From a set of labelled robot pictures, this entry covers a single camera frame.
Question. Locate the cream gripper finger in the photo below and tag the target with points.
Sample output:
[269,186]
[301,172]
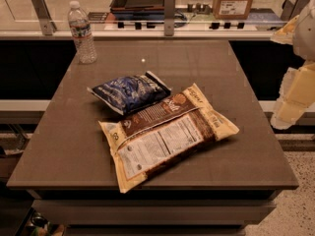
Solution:
[285,34]
[297,93]

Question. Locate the brown and cream chip bag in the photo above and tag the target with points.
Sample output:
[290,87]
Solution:
[150,139]

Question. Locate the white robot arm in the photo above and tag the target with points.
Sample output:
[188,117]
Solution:
[303,41]

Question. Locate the blue chip bag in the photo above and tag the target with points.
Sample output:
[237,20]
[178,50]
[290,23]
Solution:
[125,95]

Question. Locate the clear plastic water bottle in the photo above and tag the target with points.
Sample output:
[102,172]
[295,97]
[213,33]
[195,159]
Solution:
[80,28]

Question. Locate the cardboard box with label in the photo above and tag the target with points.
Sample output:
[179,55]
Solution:
[231,9]

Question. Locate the right metal railing post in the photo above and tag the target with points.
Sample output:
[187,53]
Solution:
[292,8]

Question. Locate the metal railing post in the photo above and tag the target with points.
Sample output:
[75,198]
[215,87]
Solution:
[169,10]
[292,8]
[46,23]

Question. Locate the middle metal railing post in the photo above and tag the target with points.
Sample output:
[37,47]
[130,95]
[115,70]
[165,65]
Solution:
[169,10]

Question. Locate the left metal railing post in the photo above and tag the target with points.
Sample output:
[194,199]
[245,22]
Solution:
[46,23]

